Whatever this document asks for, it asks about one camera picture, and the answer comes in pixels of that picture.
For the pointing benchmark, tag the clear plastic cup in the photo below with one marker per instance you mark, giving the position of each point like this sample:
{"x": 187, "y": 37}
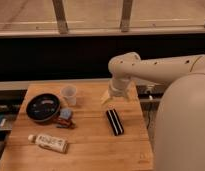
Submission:
{"x": 69, "y": 94}

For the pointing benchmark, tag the wooden table board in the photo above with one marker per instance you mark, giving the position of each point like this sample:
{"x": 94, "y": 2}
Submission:
{"x": 92, "y": 146}

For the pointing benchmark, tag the left metal window post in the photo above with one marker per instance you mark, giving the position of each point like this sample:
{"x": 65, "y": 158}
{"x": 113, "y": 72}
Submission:
{"x": 60, "y": 16}

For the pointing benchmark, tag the blue sponge block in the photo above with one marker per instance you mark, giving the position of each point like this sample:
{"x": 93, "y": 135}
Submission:
{"x": 66, "y": 113}

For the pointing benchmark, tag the right metal window post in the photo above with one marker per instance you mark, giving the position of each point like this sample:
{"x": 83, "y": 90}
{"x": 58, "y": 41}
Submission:
{"x": 126, "y": 15}

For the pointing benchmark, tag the metal window post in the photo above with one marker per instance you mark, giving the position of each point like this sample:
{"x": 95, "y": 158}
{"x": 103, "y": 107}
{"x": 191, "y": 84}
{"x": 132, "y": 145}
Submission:
{"x": 60, "y": 16}
{"x": 126, "y": 15}

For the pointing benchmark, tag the black ceramic bowl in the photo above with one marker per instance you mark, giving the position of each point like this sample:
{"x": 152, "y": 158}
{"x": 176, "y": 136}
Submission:
{"x": 43, "y": 107}

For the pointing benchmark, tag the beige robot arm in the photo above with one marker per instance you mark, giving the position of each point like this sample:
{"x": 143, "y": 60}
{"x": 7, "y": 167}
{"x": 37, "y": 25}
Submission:
{"x": 180, "y": 121}

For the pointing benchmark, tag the white labelled bottle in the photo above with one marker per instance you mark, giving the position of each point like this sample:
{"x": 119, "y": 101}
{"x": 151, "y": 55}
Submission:
{"x": 49, "y": 142}

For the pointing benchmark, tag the blue object at left edge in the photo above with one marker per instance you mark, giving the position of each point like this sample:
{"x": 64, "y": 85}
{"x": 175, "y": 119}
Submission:
{"x": 2, "y": 120}

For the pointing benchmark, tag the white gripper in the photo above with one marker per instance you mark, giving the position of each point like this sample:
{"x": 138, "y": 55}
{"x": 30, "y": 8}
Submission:
{"x": 117, "y": 88}

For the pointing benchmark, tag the small red toy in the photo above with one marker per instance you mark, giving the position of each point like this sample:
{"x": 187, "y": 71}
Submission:
{"x": 65, "y": 123}

